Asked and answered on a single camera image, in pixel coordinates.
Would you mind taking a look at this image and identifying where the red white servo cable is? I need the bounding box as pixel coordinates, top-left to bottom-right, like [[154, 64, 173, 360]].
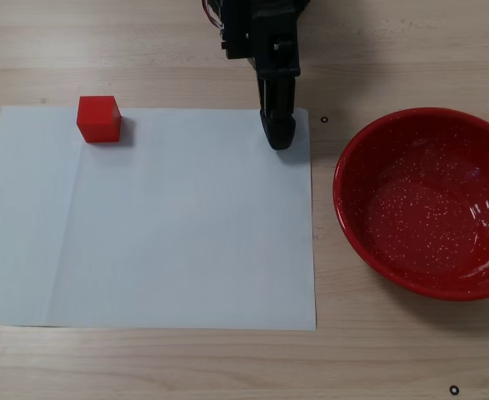
[[202, 0, 225, 31]]

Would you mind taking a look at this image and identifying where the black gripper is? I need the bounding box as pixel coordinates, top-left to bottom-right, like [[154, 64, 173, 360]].
[[220, 14, 302, 151]]

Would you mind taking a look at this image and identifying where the red cube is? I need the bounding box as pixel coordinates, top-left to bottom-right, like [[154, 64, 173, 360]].
[[76, 95, 122, 144]]

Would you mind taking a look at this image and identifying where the red speckled bowl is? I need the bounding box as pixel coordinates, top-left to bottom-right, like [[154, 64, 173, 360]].
[[332, 107, 489, 302]]

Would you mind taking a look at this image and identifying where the white paper sheet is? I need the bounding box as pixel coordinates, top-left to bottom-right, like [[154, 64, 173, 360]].
[[0, 106, 317, 333]]

